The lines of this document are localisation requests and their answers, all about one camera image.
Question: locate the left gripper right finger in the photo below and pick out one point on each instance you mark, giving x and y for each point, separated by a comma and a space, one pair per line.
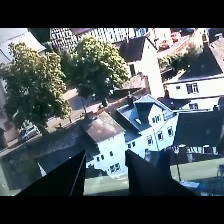
150, 180

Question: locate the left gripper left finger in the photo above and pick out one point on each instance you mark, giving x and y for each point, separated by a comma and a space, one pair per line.
65, 180

